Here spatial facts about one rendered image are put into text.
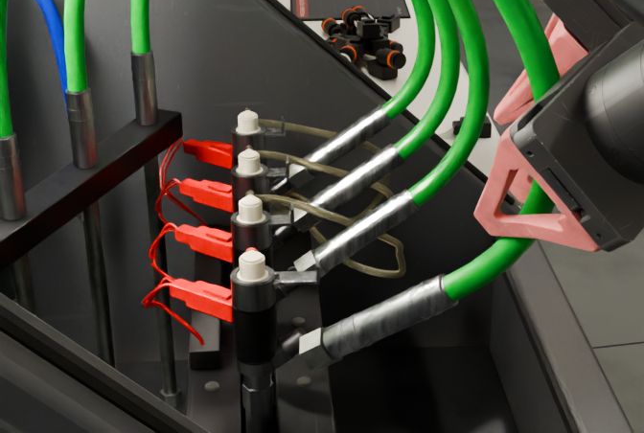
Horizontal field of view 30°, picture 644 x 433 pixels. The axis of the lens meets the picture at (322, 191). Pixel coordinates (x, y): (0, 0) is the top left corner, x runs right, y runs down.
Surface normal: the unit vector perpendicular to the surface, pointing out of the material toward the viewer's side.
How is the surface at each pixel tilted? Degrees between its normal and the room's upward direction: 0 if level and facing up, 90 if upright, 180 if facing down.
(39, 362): 43
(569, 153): 48
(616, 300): 0
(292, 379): 0
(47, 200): 0
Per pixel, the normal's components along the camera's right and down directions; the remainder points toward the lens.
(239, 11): 0.07, 0.43
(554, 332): -0.02, -0.90
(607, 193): 0.48, -0.37
